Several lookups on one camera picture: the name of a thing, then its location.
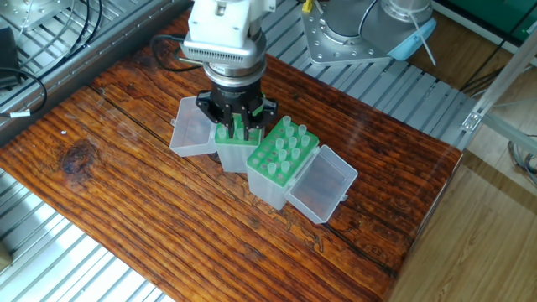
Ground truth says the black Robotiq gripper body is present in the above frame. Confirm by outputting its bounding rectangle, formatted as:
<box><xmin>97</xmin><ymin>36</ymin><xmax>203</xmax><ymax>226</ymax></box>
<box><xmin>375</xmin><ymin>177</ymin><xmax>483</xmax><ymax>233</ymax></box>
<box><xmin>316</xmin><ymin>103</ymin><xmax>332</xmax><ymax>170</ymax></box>
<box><xmin>197</xmin><ymin>82</ymin><xmax>278</xmax><ymax>120</ymax></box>

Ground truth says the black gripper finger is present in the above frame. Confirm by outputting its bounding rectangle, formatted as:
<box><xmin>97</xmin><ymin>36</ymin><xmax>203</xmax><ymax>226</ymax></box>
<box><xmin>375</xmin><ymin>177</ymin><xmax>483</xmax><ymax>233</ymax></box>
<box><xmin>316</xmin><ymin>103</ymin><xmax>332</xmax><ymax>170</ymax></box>
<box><xmin>245</xmin><ymin>99</ymin><xmax>279</xmax><ymax>142</ymax></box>
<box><xmin>215</xmin><ymin>113</ymin><xmax>239</xmax><ymax>142</ymax></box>

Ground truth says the clear green-rack pipette tip box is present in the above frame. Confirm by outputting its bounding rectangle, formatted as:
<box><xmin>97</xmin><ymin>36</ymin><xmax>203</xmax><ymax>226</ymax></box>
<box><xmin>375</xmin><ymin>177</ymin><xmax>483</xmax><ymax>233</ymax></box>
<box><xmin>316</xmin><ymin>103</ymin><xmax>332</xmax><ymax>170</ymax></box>
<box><xmin>170</xmin><ymin>95</ymin><xmax>263</xmax><ymax>174</ymax></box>
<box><xmin>246</xmin><ymin>116</ymin><xmax>359</xmax><ymax>226</ymax></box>

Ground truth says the black box device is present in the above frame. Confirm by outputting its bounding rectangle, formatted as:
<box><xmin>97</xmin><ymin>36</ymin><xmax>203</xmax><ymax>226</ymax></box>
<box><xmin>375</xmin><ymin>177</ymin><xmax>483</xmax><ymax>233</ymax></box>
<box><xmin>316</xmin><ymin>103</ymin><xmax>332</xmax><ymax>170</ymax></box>
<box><xmin>0</xmin><ymin>28</ymin><xmax>19</xmax><ymax>87</ymax></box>

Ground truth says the silver robot mount plate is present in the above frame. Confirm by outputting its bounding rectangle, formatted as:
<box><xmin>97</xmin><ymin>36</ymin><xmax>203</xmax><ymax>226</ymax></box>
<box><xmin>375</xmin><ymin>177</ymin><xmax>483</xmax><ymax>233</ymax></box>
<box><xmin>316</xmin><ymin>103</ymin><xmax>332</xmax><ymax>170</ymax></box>
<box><xmin>304</xmin><ymin>7</ymin><xmax>394</xmax><ymax>66</ymax></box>

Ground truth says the thin black cable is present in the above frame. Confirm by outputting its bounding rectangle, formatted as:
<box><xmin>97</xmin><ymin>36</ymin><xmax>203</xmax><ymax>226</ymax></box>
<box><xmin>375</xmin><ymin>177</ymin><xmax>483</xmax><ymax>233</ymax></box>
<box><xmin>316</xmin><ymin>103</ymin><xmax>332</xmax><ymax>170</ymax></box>
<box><xmin>0</xmin><ymin>69</ymin><xmax>51</xmax><ymax>114</ymax></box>

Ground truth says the aluminium frame post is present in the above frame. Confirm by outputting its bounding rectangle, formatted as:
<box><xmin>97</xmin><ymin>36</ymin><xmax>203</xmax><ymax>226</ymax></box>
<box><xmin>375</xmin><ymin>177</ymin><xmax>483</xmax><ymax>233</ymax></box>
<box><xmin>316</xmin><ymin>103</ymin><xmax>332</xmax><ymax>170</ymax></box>
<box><xmin>460</xmin><ymin>34</ymin><xmax>537</xmax><ymax>156</ymax></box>

